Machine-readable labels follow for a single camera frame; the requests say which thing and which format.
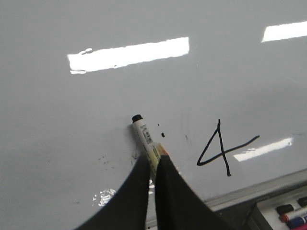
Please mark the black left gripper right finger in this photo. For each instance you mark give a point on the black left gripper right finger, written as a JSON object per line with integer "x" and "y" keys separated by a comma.
{"x": 177, "y": 206}

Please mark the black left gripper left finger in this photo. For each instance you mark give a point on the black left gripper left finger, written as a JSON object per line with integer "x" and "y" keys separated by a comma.
{"x": 127, "y": 209}

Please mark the white black-tipped whiteboard marker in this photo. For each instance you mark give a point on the white black-tipped whiteboard marker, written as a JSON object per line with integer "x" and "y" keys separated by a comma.
{"x": 153, "y": 150}

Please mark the white whiteboard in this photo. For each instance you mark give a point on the white whiteboard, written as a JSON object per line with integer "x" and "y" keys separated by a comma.
{"x": 222, "y": 84}

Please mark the white plastic marker tray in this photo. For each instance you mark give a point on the white plastic marker tray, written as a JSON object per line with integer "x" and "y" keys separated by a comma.
{"x": 265, "y": 217}

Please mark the black-capped marker in tray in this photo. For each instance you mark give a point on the black-capped marker in tray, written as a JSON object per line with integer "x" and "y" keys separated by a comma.
{"x": 302, "y": 201}
{"x": 284, "y": 209}

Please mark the red-capped marker in tray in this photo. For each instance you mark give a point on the red-capped marker in tray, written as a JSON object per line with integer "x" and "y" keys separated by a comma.
{"x": 293, "y": 214}

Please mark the blue-capped marker in tray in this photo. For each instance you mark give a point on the blue-capped marker in tray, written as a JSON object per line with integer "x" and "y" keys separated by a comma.
{"x": 296, "y": 222}

